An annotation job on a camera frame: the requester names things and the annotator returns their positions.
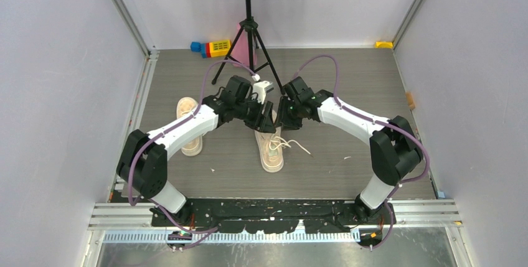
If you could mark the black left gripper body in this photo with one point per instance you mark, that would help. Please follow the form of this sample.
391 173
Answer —
253 113

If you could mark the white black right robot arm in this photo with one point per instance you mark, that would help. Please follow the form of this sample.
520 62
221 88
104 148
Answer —
394 149

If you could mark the pink foam block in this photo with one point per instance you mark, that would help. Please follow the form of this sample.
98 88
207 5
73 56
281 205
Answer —
240 50

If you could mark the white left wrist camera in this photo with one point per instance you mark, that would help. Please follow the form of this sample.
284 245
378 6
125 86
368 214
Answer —
260 90

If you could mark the beige lace sneaker with laces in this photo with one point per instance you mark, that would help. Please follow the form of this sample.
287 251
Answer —
271 147

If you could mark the small brown wooden block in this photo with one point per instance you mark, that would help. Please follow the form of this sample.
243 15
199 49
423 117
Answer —
410 100

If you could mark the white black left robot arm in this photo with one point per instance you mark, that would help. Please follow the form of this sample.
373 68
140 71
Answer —
144 158

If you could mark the yellow toy block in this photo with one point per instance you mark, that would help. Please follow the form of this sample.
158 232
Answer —
384 45

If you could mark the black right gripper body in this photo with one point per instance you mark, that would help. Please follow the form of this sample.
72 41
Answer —
294 117

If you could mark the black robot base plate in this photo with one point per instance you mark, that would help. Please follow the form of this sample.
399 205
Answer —
273 216

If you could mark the colourful toy block train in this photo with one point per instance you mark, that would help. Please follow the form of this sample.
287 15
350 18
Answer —
211 49

